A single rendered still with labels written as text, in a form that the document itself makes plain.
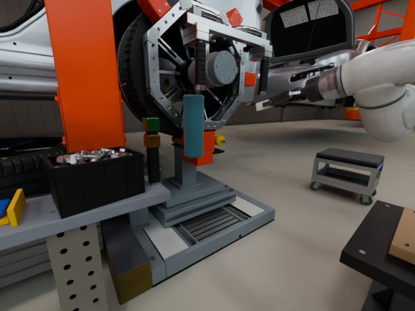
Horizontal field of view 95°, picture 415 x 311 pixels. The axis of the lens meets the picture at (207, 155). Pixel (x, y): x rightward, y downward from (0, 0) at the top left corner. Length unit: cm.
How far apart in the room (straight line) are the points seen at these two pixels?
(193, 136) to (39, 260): 70
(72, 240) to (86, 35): 56
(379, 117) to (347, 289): 68
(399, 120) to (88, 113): 88
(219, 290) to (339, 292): 47
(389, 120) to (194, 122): 60
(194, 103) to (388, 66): 56
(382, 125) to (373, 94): 11
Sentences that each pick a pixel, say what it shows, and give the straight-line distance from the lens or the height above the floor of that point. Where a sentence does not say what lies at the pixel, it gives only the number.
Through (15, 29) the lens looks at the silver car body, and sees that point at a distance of 131.
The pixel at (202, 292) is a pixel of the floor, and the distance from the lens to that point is 90.
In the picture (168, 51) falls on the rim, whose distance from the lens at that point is 101.
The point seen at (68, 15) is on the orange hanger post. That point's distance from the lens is 74.
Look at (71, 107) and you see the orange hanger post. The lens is 70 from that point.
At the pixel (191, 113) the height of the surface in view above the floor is 67.
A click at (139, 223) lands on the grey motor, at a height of 10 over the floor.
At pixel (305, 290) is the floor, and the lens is 99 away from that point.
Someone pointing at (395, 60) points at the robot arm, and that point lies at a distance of 63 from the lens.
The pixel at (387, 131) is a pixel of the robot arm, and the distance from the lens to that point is 74.
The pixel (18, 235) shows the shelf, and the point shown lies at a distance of 55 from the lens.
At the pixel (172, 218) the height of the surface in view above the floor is 13.
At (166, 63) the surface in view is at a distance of 149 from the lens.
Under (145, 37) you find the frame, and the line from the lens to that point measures 89.
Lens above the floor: 69
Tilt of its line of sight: 14 degrees down
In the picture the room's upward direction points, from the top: 1 degrees clockwise
